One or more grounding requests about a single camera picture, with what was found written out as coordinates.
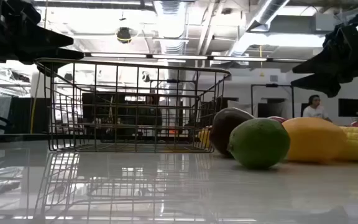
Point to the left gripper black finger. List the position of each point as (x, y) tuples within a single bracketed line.
[(48, 40), (61, 54)]

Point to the black dome ceiling fixture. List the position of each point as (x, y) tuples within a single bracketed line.
[(124, 35)]

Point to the black monitor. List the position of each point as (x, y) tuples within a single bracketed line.
[(350, 108)]

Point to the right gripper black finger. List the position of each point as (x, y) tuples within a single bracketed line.
[(325, 65), (325, 83)]

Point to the black partition panel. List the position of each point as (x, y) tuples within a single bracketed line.
[(23, 115)]

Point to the black tube camera frame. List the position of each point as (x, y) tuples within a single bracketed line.
[(272, 85)]

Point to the person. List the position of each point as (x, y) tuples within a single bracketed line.
[(152, 98), (315, 112)]

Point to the green lime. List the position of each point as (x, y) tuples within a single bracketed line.
[(258, 143)]

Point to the dark brown avocado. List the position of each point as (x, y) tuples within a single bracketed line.
[(225, 130)]

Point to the silver corrugated ventilation duct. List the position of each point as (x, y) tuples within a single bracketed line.
[(170, 18)]

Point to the small yellow produce piece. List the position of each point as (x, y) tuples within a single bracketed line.
[(204, 137)]

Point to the long ceiling light strip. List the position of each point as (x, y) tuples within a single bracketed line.
[(179, 57), (118, 55), (239, 58)]

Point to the dark red apple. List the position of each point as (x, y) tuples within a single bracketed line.
[(278, 119)]

